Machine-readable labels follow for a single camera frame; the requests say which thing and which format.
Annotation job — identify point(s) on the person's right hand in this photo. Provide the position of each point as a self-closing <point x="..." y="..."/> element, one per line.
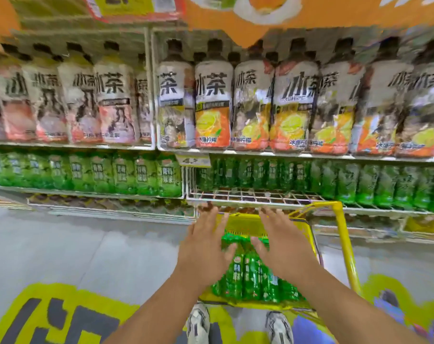
<point x="288" y="250"/>

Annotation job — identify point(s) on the person's left hand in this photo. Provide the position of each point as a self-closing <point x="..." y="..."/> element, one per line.
<point x="202" y="254"/>

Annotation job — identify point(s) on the green tea bottles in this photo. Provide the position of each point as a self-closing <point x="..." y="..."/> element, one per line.
<point x="252" y="279"/>

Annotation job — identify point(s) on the yellow shopping basket trolley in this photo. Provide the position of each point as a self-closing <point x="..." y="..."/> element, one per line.
<point x="346" y="247"/>

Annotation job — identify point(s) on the row of flower-label green bottles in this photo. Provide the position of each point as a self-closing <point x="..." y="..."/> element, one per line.
<point x="252" y="173"/>

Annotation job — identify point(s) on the person's left forearm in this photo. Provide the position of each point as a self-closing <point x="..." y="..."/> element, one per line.
<point x="156" y="318"/>

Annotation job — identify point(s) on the person's right forearm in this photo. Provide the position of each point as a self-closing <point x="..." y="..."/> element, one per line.
<point x="339" y="311"/>

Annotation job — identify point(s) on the orange shelf banner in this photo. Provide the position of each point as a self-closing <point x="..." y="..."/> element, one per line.
<point x="346" y="10"/>

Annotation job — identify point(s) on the white grey sneaker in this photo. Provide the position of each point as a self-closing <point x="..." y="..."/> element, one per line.
<point x="279" y="329"/>
<point x="198" y="326"/>

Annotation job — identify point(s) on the yellow white price tag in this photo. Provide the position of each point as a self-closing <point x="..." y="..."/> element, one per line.
<point x="193" y="161"/>

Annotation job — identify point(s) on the row of white-label green bottles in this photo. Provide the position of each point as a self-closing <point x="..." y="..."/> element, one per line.
<point x="364" y="186"/>

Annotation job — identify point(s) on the row of large green-label bottles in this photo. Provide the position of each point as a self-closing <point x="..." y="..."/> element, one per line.
<point x="123" y="173"/>

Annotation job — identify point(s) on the yellow cartoon floor sticker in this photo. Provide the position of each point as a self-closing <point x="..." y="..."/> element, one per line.
<point x="70" y="297"/>

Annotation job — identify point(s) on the row of orange-label tea bottles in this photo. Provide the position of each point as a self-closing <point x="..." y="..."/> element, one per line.
<point x="295" y="103"/>

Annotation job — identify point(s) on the row of pink-label tea bottles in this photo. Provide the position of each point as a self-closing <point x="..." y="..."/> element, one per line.
<point x="113" y="103"/>

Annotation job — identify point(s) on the red-edged yellow price tag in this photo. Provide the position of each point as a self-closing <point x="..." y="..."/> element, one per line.
<point x="130" y="3"/>

